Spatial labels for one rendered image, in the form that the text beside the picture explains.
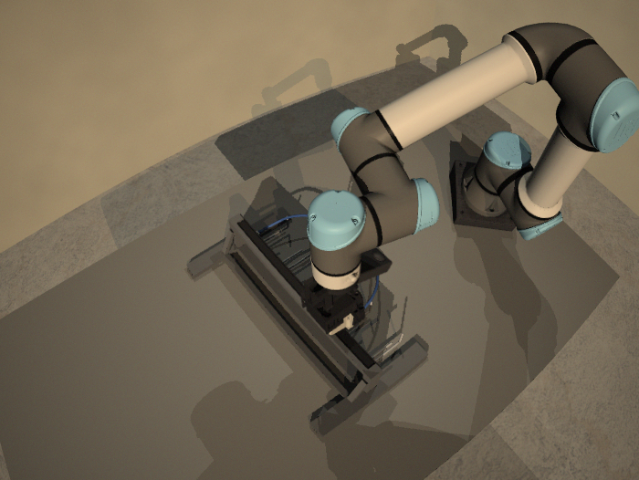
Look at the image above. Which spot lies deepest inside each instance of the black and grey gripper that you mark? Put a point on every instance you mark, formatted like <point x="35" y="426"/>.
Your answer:
<point x="331" y="304"/>

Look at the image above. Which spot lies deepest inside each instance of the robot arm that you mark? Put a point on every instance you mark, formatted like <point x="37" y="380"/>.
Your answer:
<point x="598" y="112"/>

